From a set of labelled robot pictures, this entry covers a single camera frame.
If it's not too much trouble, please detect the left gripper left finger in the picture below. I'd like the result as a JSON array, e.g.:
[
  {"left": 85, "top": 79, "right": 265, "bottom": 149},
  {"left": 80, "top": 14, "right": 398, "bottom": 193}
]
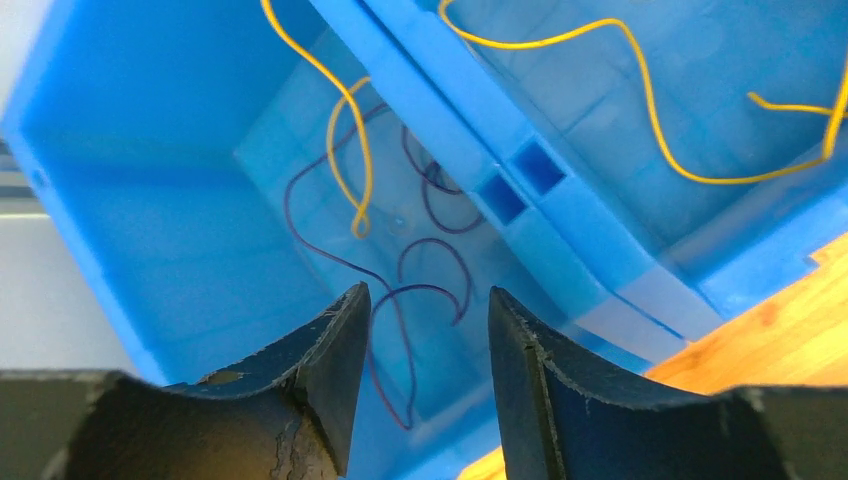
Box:
[{"left": 1, "top": 283, "right": 371, "bottom": 479}]

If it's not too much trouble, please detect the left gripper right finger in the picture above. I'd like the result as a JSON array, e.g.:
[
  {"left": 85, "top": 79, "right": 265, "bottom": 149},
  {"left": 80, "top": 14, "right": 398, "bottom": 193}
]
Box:
[{"left": 488, "top": 287, "right": 847, "bottom": 479}]

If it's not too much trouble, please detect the dark purple wire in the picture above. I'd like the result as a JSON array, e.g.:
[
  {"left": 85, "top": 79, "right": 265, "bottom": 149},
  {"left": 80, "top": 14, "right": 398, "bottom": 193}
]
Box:
[
  {"left": 400, "top": 124, "right": 488, "bottom": 236},
  {"left": 283, "top": 101, "right": 476, "bottom": 432}
]

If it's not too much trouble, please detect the blue three-compartment bin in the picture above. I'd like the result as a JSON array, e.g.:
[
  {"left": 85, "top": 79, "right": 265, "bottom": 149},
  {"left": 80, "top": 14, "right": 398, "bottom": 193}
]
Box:
[{"left": 1, "top": 1, "right": 847, "bottom": 479}]

